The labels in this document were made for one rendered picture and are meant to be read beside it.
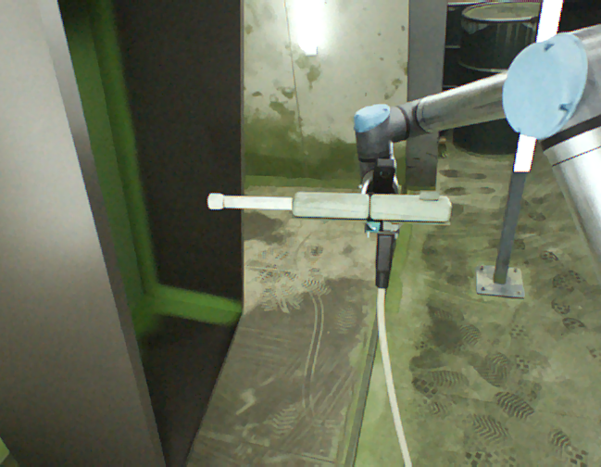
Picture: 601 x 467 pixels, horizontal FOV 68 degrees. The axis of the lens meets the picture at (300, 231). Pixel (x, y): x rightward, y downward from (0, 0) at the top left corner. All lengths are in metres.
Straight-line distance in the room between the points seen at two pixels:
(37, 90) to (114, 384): 0.48
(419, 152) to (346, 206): 1.93
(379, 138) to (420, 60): 1.50
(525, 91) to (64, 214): 0.58
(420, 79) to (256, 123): 1.04
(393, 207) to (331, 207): 0.12
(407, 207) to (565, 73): 0.38
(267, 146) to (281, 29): 0.74
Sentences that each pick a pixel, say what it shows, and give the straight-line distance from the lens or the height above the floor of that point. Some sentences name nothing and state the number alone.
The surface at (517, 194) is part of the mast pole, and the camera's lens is 1.97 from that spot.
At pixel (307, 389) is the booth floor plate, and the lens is 1.78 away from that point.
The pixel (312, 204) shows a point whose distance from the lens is 0.87.
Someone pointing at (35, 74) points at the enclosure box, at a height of 1.41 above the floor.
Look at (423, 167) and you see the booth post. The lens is 2.82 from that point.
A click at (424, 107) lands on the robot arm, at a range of 1.13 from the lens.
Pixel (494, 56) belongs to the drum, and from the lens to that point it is 3.10.
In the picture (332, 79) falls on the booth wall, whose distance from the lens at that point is 2.68.
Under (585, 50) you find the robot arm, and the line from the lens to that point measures 0.64.
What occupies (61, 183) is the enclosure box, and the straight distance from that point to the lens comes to 0.54.
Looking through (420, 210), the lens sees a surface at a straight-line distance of 0.88.
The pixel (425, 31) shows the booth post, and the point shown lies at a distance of 2.55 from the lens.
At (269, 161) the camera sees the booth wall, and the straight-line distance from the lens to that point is 3.02.
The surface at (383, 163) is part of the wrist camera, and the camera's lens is 0.97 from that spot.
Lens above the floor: 1.50
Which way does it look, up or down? 35 degrees down
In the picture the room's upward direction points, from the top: 9 degrees counter-clockwise
